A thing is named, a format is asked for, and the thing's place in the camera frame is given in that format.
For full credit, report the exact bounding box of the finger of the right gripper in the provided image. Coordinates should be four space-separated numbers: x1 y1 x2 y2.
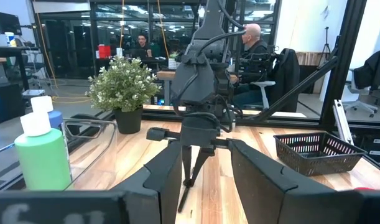
189 149 214 187
182 145 192 187

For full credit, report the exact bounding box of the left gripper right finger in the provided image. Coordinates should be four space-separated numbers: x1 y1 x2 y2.
229 139 380 224

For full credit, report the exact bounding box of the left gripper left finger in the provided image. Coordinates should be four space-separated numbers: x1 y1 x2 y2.
0 139 183 224

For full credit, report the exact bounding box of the black paintbrush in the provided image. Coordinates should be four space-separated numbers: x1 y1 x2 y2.
177 183 193 214

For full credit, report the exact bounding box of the green paint bottle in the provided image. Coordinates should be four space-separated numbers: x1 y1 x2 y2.
14 111 73 191

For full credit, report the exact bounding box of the blue paint bottle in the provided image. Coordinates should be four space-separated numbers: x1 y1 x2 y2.
30 95 65 131

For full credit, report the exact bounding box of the black monitor on arm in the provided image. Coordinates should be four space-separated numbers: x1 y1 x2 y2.
0 11 23 36

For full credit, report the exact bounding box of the black slotted plastic basket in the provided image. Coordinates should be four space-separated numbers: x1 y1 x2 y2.
273 131 368 177

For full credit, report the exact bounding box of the wooden background table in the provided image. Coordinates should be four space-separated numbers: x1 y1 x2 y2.
156 70 240 106

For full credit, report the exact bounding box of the white planter with greenery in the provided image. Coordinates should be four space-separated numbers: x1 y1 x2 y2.
167 51 180 70

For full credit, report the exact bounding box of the clear plastic bin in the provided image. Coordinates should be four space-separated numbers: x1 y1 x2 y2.
0 117 118 192

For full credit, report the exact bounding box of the white-flowered plant in black pot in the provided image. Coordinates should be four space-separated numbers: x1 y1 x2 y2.
85 55 162 135

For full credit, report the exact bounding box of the person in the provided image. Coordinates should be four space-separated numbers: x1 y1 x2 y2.
233 23 273 108
132 33 154 59

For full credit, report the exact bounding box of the office chair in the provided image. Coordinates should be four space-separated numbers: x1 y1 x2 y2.
341 49 380 118
250 47 302 113

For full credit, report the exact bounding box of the silver aluminium bar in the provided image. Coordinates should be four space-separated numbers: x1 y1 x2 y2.
332 99 355 146

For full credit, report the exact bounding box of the red container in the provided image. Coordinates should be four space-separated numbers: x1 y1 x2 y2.
97 44 112 60

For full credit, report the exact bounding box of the black tripod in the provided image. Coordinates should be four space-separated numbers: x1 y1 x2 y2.
320 26 333 60

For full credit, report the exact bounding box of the white power box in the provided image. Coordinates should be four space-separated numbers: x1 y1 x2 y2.
21 89 46 98

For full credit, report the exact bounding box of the black cabinet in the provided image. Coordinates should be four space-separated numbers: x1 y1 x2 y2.
0 82 26 125

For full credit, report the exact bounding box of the black desk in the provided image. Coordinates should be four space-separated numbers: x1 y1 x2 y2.
0 45 41 91

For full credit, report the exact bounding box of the white bottle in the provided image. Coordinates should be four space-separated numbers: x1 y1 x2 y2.
4 31 16 47

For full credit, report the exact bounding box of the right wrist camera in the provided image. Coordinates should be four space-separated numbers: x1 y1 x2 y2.
170 52 216 106

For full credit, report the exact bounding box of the yellow floor cable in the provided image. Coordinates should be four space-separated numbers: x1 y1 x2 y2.
37 12 93 105

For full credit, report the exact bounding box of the black aluminium rig frame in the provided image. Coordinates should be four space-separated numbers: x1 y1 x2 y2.
0 0 380 175

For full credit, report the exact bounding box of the blue floor cable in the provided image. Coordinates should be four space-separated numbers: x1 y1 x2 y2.
0 142 16 158

